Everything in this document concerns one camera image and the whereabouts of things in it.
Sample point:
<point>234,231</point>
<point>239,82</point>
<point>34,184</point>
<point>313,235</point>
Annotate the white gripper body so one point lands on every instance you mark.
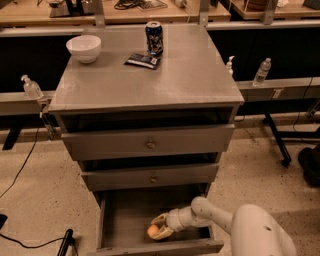
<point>174,220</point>

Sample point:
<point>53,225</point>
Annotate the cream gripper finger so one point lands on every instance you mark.
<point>163,233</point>
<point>160,220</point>

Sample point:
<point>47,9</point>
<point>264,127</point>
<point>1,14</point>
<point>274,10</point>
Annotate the orange fruit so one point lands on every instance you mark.
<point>152,230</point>

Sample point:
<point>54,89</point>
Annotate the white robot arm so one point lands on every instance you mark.
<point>253,231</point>

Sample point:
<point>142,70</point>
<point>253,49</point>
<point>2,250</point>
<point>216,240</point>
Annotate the grey open bottom drawer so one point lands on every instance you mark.
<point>126,215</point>

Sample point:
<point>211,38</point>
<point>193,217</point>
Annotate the grey middle drawer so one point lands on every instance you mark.
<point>149,177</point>

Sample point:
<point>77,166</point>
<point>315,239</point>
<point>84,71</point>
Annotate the grey drawer cabinet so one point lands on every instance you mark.
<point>191,87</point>

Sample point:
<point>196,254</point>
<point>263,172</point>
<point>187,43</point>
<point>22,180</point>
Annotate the grey top drawer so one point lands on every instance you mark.
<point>148,142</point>

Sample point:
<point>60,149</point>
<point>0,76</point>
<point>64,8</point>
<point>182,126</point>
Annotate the black stand on floor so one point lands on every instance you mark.
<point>68,245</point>

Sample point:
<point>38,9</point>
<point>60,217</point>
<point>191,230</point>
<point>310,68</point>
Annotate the black shoe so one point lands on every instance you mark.
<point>309,160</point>

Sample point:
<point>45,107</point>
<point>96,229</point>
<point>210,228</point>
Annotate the small white pump bottle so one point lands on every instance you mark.
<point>229,65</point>

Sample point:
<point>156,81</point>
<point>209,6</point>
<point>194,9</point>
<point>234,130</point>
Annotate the dark snack packet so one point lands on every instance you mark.
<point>143,61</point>

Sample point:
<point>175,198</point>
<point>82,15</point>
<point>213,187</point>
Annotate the clear water bottle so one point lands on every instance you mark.
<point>262,72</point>

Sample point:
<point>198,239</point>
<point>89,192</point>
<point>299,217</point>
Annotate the clear sanitizer pump bottle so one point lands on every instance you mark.
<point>31,88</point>

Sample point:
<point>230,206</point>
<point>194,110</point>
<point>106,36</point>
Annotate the white bowl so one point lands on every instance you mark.
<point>84,48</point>

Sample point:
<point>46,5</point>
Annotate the blue soda can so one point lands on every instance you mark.
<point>154,35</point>

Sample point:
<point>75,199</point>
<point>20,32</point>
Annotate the wooden background desk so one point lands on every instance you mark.
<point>23,13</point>

